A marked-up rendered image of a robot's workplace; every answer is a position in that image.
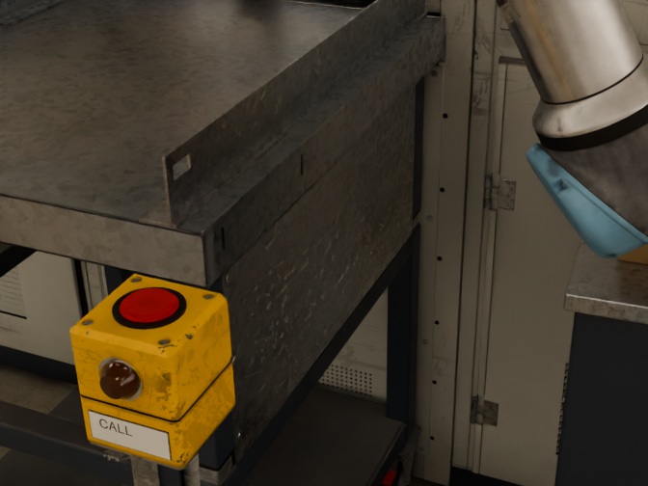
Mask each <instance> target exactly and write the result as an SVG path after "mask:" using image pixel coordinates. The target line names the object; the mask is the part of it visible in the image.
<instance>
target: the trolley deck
mask: <svg viewBox="0 0 648 486"><path fill-rule="evenodd" d="M360 11H362V9H353V8H344V7H335V6H326V5H317V4H308V3H299V2H290V1H282V0H68V1H66V2H64V3H62V4H60V5H58V6H55V7H53V8H51V9H49V10H46V11H44V12H42V13H38V14H36V15H34V16H32V17H29V18H27V19H25V20H23V21H20V22H18V23H16V24H15V25H12V26H10V27H8V28H6V29H3V30H1V31H0V243H5V244H9V245H14V246H17V247H21V248H26V249H30V250H35V251H39V252H44V253H48V254H51V255H56V256H60V257H68V258H73V259H77V260H81V261H86V262H89V263H94V264H98V265H103V266H107V267H112V268H116V269H120V270H124V271H128V272H133V273H137V274H142V275H146V276H150V277H154V278H158V279H163V280H167V281H172V282H176V283H180V284H188V285H192V286H196V287H201V288H205V289H209V288H210V287H212V286H213V285H214V284H215V283H216V282H217V281H218V280H219V279H220V278H221V277H222V276H223V275H224V274H225V273H226V272H227V271H228V270H229V269H230V268H231V267H232V266H233V264H234V263H235V262H236V261H237V260H239V259H240V258H241V257H242V256H243V255H244V254H245V253H246V252H247V251H248V250H249V249H250V248H251V247H252V246H253V245H254V244H255V243H256V242H257V241H258V240H259V239H260V237H261V236H262V235H263V234H264V233H266V232H267V231H268V230H269V229H270V228H271V227H272V226H273V225H275V224H276V223H277V222H278V221H279V220H280V219H281V218H282V217H283V216H284V215H285V213H286V212H287V211H288V210H289V209H290V208H291V207H292V206H293V205H294V204H296V203H297V202H298V201H299V200H300V199H301V198H302V197H303V196H304V195H305V194H306V193H307V192H308V191H309V190H310V189H311V188H312V186H313V185H314V184H315V183H316V182H317V181H318V180H319V179H320V178H321V177H323V176H324V175H325V174H326V173H327V172H328V171H329V170H330V169H331V168H332V167H333V166H334V165H335V164H336V163H337V162H338V161H339V159H340V158H341V157H342V156H343V155H344V154H345V153H346V152H347V151H348V150H350V149H351V148H352V147H353V146H354V145H355V144H356V143H357V142H358V141H359V140H360V139H361V138H362V137H363V136H364V135H365V134H366V133H367V132H368V131H369V130H370V129H371V128H372V127H373V126H374V125H375V124H376V123H377V122H378V121H379V120H381V119H382V118H383V117H384V116H385V115H386V114H387V113H388V112H389V111H390V109H391V108H392V107H393V106H394V105H395V104H396V103H397V102H398V101H399V100H400V99H401V98H402V97H403V96H404V95H405V94H406V93H408V92H409V91H410V90H411V89H412V88H413V87H414V86H415V85H416V84H417V82H418V81H419V80H420V79H421V78H422V77H423V76H424V75H425V74H426V73H427V72H428V71H429V70H430V69H431V68H432V67H433V66H435V65H436V64H437V63H438V62H439V61H440V60H441V59H442V58H443V57H444V49H445V24H446V16H445V15H443V16H442V17H433V16H426V17H425V18H424V19H423V20H422V21H421V22H419V23H418V24H417V25H416V26H415V27H414V28H412V29H411V30H410V31H409V32H408V33H407V34H405V35H404V36H403V37H402V38H401V39H399V40H398V41H397V42H396V43H395V44H393V45H392V46H391V47H390V48H389V49H388V50H386V51H385V52H384V53H383V54H382V55H381V56H379V57H378V58H377V59H376V60H375V61H374V62H372V63H371V64H370V65H369V66H368V67H366V68H365V69H364V70H363V71H362V72H361V73H359V74H358V75H357V76H356V77H355V78H353V79H352V80H351V81H350V82H349V83H348V84H346V85H345V86H344V87H343V88H342V89H341V90H339V91H338V92H337V93H336V94H335V95H333V96H332V97H331V98H330V99H329V100H328V101H326V102H325V103H324V104H323V105H322V106H321V107H319V108H318V109H317V110H316V111H315V112H314V113H312V114H311V115H310V116H309V117H308V118H306V119H305V120H304V121H303V122H302V123H300V124H299V125H298V126H297V127H296V128H295V129H293V130H292V131H291V132H290V133H289V134H288V135H286V136H285V137H284V138H283V139H282V140H281V141H279V142H278V143H277V144H276V145H275V146H274V147H272V148H271V149H270V150H269V151H268V152H266V153H265V154H264V155H263V156H262V157H261V158H259V159H258V161H257V162H256V163H254V164H253V165H252V166H251V167H250V168H249V169H247V170H246V171H245V172H244V173H243V174H242V175H240V176H239V177H238V178H237V179H236V180H234V181H233V182H232V183H231V184H230V185H229V186H227V187H226V188H225V189H224V190H223V191H222V192H220V193H219V194H218V195H217V196H216V197H215V198H213V199H212V200H211V201H210V202H208V203H207V204H206V205H205V206H204V207H203V208H201V209H200V210H199V211H198V212H197V213H196V214H194V215H193V216H192V217H191V218H190V219H189V220H187V221H186V222H185V223H184V224H183V225H182V226H180V227H179V228H178V229H171V228H166V227H161V226H156V225H152V224H148V223H143V222H139V219H138V218H139V217H140V216H141V215H143V214H144V213H145V212H147V211H148V210H149V209H150V208H152V207H153V206H154V205H155V204H157V203H158V202H159V201H161V200H162V199H163V198H164V197H166V191H165V181H164V173H163V163H162V156H163V155H164V154H166V153H167V152H169V151H170V150H171V149H173V148H174V147H176V146H177V145H178V144H180V143H181V142H183V141H184V140H185V139H187V138H188V137H189V136H191V135H192V134H194V133H195V132H196V131H198V130H199V129H200V128H202V127H203V126H205V125H206V124H207V123H209V122H210V121H212V120H213V119H214V118H216V117H217V116H219V115H220V114H221V113H223V112H224V111H225V110H227V109H228V108H230V107H231V105H233V104H234V103H235V102H237V101H238V100H239V99H241V98H242V97H244V96H245V95H247V94H248V93H249V92H251V91H252V90H254V89H255V88H256V87H258V86H259V85H260V84H262V83H263V82H265V81H266V80H267V79H269V78H270V77H271V76H273V75H274V74H275V73H277V72H278V71H280V70H281V69H282V68H284V67H285V66H287V65H288V64H290V63H291V62H292V61H294V60H295V59H296V58H298V57H299V56H300V55H302V54H303V53H305V52H306V51H307V50H309V49H310V48H311V47H313V46H314V45H316V44H317V43H318V42H320V41H321V40H323V39H324V38H326V37H327V36H328V35H330V34H331V33H332V32H334V31H335V30H336V29H337V28H338V27H340V26H341V25H342V24H344V23H345V22H346V21H348V20H349V19H351V18H352V17H353V16H355V15H356V14H358V13H359V12H360Z"/></svg>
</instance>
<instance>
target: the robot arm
mask: <svg viewBox="0 0 648 486"><path fill-rule="evenodd" d="M496 1H497V3H498V6H499V9H500V11H501V13H502V16H503V18H504V20H505V22H506V24H507V26H508V28H509V30H510V33H511V35H512V37H513V39H514V41H515V42H516V45H517V47H518V49H519V51H520V53H521V55H522V58H523V60H524V62H525V64H526V67H527V70H528V72H529V74H530V76H531V78H532V80H533V83H534V85H535V87H536V89H537V91H538V93H539V95H540V101H539V103H538V106H537V108H536V110H535V112H534V115H533V117H532V125H533V127H534V130H535V132H536V134H537V136H538V138H539V140H540V144H538V143H535V144H533V145H532V148H531V149H529V150H528V151H527V153H526V159H527V161H528V163H529V164H530V166H531V168H532V170H533V171H534V172H535V174H536V175H537V177H538V178H539V180H540V181H541V183H542V184H543V186H544V187H545V189H546V190H547V192H548V193H549V194H550V196H551V197H552V199H553V201H554V202H555V203H556V205H557V206H558V208H559V209H560V210H561V212H562V213H563V215H564V216H565V217H566V219H567V220H568V221H569V223H570V224H571V225H572V227H573V228H574V229H575V231H576V232H577V233H578V235H579V236H580V237H581V239H582V240H583V241H584V242H585V243H586V245H587V246H588V247H589V248H590V249H591V250H592V251H593V252H594V253H595V254H597V255H598V256H600V257H605V258H616V257H621V256H622V255H624V254H626V253H629V252H631V251H633V250H635V249H637V248H639V247H642V246H644V245H646V244H647V245H648V54H646V53H643V52H642V50H641V48H640V45H639V43H638V40H637V38H636V36H635V32H634V29H633V27H632V24H631V22H630V20H629V18H628V16H627V13H626V11H625V8H624V6H623V3H622V1H621V0H496Z"/></svg>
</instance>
